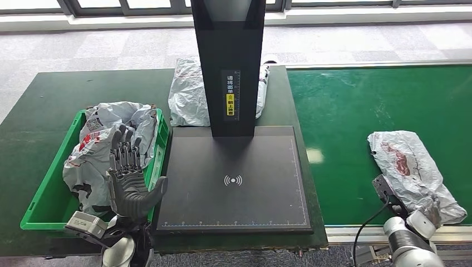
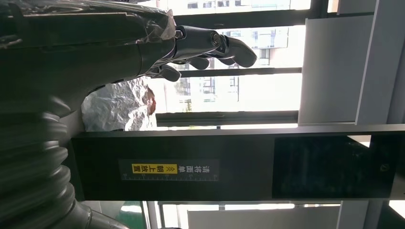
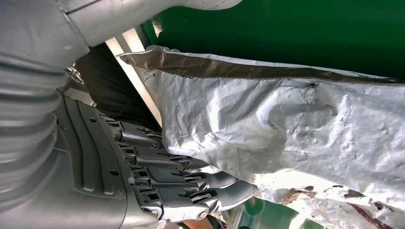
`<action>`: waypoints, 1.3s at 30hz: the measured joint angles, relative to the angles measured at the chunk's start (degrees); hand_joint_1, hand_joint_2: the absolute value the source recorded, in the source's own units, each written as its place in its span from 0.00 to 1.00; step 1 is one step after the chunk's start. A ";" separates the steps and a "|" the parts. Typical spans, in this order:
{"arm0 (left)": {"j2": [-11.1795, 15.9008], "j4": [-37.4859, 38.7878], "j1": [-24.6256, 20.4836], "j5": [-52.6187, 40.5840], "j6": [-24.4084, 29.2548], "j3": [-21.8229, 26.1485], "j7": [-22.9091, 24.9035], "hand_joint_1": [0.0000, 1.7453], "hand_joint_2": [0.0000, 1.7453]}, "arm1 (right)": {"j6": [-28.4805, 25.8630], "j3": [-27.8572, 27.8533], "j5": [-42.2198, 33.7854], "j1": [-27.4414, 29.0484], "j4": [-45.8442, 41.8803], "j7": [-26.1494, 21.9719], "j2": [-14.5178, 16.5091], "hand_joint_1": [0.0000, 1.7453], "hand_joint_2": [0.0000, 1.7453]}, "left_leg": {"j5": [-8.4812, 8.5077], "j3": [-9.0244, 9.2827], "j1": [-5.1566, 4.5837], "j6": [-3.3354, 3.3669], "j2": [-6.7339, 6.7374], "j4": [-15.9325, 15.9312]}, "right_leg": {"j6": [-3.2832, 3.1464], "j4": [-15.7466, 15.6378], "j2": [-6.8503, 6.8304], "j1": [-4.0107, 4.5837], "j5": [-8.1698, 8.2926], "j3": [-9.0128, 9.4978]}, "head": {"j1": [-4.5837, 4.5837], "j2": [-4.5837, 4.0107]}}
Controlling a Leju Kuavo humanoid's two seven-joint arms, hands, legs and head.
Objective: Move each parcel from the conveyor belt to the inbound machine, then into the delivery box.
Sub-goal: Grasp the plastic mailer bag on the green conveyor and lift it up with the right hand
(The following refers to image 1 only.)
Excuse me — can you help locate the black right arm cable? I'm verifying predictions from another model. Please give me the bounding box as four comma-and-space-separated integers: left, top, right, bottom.
352, 199, 390, 267

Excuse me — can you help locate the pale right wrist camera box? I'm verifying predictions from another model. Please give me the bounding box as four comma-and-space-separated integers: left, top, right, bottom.
371, 174, 410, 222

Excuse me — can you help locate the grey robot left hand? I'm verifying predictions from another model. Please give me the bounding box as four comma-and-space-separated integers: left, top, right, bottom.
107, 124, 169, 218

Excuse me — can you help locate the black yellow label strip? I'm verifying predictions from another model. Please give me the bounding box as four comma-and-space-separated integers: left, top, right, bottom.
222, 70, 241, 122

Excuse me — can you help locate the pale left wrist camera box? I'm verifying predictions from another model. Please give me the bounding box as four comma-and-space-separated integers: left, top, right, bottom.
64, 210, 109, 240

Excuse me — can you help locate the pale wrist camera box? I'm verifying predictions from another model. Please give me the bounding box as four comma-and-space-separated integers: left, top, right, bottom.
371, 174, 410, 222
64, 210, 109, 240

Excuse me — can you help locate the grey-blue parcel dark red print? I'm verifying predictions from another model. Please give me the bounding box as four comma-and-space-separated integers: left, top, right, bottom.
85, 102, 160, 169

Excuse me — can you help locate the black window frame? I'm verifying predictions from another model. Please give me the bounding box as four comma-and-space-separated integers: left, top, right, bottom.
0, 0, 472, 18

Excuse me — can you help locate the green conveyor belt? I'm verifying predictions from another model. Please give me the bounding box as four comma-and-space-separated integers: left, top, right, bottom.
287, 65, 472, 225

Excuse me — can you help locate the black inbound scanner machine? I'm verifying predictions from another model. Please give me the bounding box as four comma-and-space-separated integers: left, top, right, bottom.
156, 0, 314, 235

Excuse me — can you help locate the grey parcel smudged red print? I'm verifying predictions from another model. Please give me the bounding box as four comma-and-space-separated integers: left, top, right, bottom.
367, 130, 468, 225

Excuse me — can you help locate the aluminium conveyor frame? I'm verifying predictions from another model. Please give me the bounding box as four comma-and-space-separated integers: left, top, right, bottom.
272, 61, 472, 263

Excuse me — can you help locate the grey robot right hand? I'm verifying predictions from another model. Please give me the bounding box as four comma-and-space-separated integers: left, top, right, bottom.
414, 198, 443, 229

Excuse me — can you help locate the white parcel with QR codes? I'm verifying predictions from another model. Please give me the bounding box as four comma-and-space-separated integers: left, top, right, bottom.
62, 125, 122, 218

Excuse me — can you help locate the crumpled grey parcel bag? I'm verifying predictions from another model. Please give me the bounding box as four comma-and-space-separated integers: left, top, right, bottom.
168, 58, 271, 128

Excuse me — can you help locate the green plastic crate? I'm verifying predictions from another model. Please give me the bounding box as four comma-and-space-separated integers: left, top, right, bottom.
20, 108, 170, 232

